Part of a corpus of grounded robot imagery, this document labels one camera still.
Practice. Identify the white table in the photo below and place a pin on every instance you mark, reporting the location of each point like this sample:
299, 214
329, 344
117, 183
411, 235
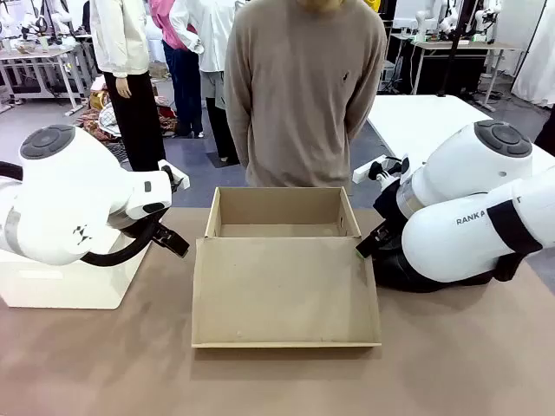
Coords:
412, 117

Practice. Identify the patterned cloth pile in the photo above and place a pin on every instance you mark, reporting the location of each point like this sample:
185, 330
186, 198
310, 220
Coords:
97, 121

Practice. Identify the white-topped lab desk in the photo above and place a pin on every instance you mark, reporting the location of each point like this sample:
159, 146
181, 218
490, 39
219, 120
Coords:
455, 45

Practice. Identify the grey-legged lab desk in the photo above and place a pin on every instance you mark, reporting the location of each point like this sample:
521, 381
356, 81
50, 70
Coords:
39, 54

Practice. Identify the brown cardboard shoe box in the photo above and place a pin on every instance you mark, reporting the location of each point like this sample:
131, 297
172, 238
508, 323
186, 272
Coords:
282, 290

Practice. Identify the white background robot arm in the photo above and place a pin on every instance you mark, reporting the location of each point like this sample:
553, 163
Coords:
422, 19
30, 21

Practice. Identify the black leather shoe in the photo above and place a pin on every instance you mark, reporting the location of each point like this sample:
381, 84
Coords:
412, 277

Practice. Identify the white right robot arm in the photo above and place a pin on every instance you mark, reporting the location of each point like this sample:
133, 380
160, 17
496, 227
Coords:
455, 242

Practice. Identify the white plastic storage box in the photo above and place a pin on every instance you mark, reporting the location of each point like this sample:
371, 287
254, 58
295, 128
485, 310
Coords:
65, 286

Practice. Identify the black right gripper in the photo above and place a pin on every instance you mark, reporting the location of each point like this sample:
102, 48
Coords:
390, 203

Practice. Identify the figure in white shirt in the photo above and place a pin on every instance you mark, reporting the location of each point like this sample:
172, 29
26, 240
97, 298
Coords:
212, 34

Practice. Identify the black tripod pole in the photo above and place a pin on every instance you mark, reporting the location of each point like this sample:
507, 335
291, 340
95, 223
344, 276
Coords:
453, 52

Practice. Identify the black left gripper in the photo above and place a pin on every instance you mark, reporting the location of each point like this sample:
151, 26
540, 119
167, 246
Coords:
134, 227

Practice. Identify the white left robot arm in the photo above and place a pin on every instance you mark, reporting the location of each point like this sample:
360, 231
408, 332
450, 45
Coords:
65, 186

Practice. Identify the figure in pink top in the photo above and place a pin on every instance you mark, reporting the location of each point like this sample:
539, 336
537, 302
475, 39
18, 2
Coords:
186, 86

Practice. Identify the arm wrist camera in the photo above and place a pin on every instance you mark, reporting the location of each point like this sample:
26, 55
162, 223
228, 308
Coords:
167, 169
364, 173

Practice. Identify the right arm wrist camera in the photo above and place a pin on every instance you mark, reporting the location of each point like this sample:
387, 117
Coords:
364, 173

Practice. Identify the white curtain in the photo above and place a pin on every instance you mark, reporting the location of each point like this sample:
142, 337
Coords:
537, 65

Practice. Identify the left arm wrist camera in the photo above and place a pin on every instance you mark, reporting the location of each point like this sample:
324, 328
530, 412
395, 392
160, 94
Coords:
167, 169

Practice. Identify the bystander in black clothes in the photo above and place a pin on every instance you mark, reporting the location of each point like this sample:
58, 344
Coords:
548, 134

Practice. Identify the yellow garment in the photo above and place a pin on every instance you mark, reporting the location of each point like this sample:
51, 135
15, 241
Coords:
372, 8

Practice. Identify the person in beige sweater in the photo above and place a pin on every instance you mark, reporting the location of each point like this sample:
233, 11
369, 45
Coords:
303, 86

